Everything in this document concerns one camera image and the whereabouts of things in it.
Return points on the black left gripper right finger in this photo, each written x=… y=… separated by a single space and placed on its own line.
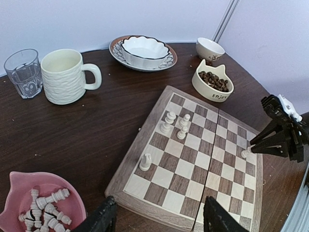
x=217 y=219

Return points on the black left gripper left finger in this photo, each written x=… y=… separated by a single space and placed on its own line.
x=103 y=219

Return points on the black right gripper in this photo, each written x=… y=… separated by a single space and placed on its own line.
x=296 y=136

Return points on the white knight chess piece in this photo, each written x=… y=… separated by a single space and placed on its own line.
x=145 y=162

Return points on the white pawn chess piece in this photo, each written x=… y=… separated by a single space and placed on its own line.
x=182 y=132

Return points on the white queen chess piece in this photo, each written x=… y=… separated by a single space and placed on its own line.
x=169 y=119

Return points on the white chess pieces pile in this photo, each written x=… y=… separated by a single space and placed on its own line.
x=43 y=215

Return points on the wooden chess board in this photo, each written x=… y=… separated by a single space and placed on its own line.
x=207 y=162

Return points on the dark chess pieces pile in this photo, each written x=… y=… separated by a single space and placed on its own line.
x=214 y=81

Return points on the cream cat-ear bowl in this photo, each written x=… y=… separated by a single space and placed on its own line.
x=205 y=89

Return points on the pink cat-ear bowl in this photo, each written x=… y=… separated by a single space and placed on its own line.
x=19 y=199

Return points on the small white floral bowl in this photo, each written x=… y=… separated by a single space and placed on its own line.
x=209 y=50

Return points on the cream ribbed mug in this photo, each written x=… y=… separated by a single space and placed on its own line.
x=66 y=78

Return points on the white scalloped bowl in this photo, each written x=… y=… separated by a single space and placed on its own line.
x=144 y=52

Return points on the clear drinking glass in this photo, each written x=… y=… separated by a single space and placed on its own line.
x=24 y=71

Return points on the patterned ceramic plate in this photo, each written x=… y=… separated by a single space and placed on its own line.
x=116 y=51

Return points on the aluminium front rail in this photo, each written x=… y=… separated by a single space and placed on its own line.
x=298 y=218

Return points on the right aluminium frame post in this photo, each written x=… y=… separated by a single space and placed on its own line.
x=225 y=19

